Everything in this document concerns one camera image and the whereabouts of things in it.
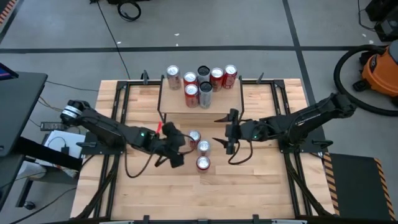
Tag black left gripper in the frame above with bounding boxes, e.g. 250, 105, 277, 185
154, 121, 187, 169

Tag orange shop vacuum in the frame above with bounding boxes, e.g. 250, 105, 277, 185
354, 40, 398, 106
333, 44, 398, 118

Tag tall slim white can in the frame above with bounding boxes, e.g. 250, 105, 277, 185
197, 65, 211, 85
198, 81, 214, 110

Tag thin floor cable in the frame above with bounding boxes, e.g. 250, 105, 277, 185
45, 80, 100, 93

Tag long black floor cable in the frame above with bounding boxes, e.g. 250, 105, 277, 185
90, 0, 131, 80

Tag black desk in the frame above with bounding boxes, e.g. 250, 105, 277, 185
0, 71, 83, 212

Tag black mat with striped edges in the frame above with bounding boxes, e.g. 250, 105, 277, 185
322, 152, 397, 222

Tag white papers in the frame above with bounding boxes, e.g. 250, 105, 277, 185
35, 130, 87, 170

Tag black table frame rails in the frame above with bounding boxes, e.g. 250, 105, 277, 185
74, 79, 336, 224

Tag laptop screen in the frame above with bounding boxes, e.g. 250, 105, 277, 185
0, 62, 19, 81

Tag red Coke Zero can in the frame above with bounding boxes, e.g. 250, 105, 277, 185
196, 156, 211, 172
210, 67, 224, 93

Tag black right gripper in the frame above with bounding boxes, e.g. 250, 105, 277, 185
212, 108, 261, 156

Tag black power strip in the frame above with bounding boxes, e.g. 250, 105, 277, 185
40, 121, 70, 131

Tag silver Diet Coke can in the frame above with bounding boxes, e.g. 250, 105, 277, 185
197, 139, 211, 157
166, 65, 182, 91

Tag black floor equipment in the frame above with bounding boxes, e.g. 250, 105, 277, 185
357, 0, 398, 43

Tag red Coca-Cola original can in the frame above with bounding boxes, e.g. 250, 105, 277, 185
222, 64, 238, 90
188, 129, 202, 150

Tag wooden shelf with black frame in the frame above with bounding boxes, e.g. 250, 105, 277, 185
157, 75, 246, 125

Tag coiled black floor cable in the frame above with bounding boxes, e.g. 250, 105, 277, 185
117, 1, 142, 22

